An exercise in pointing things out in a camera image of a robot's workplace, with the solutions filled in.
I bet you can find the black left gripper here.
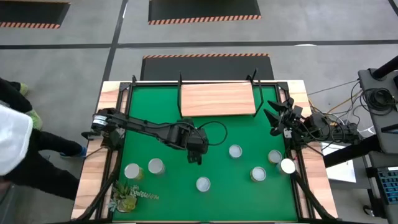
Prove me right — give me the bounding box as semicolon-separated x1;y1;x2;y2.
185;127;209;166

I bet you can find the yellow floor cable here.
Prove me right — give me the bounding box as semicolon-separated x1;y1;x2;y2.
326;96;363;114

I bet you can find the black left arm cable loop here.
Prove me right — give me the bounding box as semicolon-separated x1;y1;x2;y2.
198;120;228;147

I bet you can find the black aluminium table frame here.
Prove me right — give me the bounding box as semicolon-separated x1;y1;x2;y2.
74;74;340;224

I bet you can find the Cherries labelled can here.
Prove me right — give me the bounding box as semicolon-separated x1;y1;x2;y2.
147;157;166;175

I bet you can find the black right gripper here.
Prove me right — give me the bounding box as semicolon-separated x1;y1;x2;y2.
263;98;307;139

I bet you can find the black hazard-striped floor mat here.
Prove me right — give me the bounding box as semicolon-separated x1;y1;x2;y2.
140;53;275;82
147;0;262;26
0;0;72;30

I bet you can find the blue keyboard panel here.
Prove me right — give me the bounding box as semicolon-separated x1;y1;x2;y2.
377;166;398;205

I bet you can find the green table mat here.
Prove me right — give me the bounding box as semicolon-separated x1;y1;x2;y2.
112;85;299;222

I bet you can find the pale yellow labelled can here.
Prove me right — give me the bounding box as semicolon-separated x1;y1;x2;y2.
124;162;145;181

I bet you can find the green peaches can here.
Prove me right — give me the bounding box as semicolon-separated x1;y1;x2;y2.
249;166;267;182

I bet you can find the wooden shelf board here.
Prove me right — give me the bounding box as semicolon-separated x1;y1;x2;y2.
180;81;257;118

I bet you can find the grey equipment cart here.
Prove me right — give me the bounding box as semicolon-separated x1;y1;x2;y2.
357;55;398;224

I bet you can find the white paper sheet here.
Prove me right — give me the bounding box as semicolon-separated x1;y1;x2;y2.
320;142;357;184

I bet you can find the coiled black cable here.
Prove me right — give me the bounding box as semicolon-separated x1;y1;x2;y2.
359;88;398;113

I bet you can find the black metal shelf side frame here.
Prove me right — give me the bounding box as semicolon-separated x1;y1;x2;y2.
177;72;184;121
245;68;265;118

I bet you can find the Saucy O's meatballs can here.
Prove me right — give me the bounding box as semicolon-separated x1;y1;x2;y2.
195;176;211;193

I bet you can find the short blue salmon can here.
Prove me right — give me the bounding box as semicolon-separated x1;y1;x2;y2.
228;144;243;159

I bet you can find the person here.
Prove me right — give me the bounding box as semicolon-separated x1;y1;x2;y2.
0;77;88;200

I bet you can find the potted succulent plant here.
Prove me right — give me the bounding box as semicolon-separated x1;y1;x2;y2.
108;180;160;214

